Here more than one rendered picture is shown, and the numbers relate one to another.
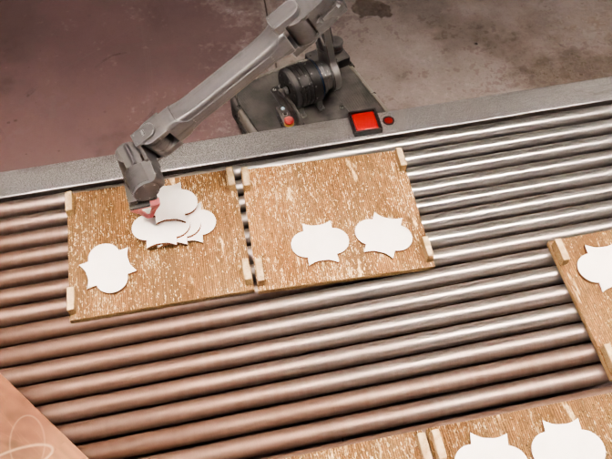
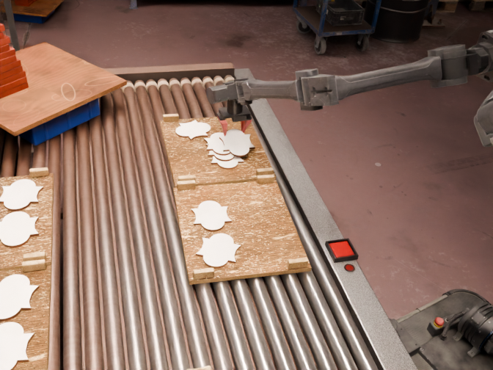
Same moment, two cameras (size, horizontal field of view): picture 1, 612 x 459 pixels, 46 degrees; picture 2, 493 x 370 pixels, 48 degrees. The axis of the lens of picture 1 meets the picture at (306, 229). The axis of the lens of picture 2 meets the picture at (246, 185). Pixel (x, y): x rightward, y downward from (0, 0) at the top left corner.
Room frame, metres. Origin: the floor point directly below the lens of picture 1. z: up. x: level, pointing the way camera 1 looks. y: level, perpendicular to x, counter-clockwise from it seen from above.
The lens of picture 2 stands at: (0.88, -1.31, 2.07)
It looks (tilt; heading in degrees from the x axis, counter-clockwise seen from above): 38 degrees down; 84
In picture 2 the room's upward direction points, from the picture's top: 5 degrees clockwise
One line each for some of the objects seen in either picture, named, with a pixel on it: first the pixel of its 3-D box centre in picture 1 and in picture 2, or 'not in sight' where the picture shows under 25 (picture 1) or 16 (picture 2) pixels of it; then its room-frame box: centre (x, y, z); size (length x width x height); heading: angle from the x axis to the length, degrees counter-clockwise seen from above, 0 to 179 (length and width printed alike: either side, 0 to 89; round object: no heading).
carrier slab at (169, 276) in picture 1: (157, 241); (214, 148); (0.92, 0.35, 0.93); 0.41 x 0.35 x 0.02; 101
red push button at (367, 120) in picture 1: (364, 122); (341, 250); (1.30, -0.16, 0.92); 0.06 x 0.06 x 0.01; 12
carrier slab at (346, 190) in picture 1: (333, 218); (237, 226); (0.99, -0.07, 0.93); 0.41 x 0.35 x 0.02; 99
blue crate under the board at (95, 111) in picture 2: not in sight; (42, 103); (0.27, 0.55, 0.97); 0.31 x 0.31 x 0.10; 50
